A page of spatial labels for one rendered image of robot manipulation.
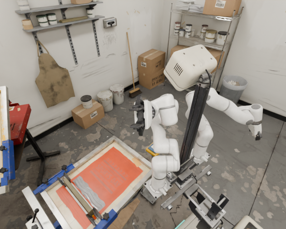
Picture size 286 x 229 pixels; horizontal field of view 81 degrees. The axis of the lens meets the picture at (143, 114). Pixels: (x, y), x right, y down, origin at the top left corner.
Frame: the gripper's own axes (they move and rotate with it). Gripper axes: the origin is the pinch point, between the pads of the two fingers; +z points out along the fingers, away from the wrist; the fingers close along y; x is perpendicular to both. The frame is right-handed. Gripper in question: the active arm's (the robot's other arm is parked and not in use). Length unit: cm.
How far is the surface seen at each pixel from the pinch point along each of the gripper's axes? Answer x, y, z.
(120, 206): 32, 73, -57
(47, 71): 188, -51, -174
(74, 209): 66, 75, -50
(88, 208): 51, 69, -45
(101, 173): 56, 59, -78
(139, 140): 63, 72, -234
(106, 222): 38, 77, -45
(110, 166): 51, 55, -85
